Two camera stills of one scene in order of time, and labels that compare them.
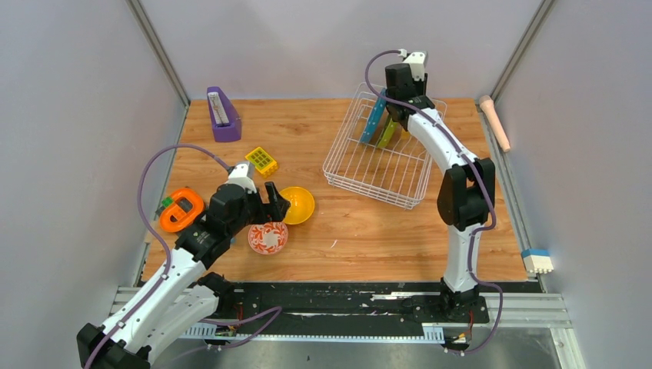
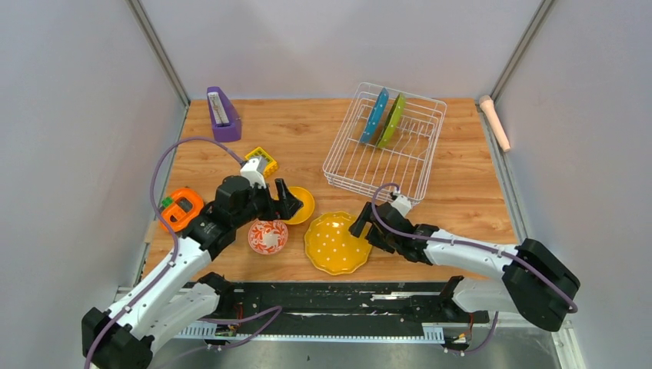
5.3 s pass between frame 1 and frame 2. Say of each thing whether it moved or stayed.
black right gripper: moved
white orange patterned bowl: stayed
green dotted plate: stayed
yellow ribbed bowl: stayed
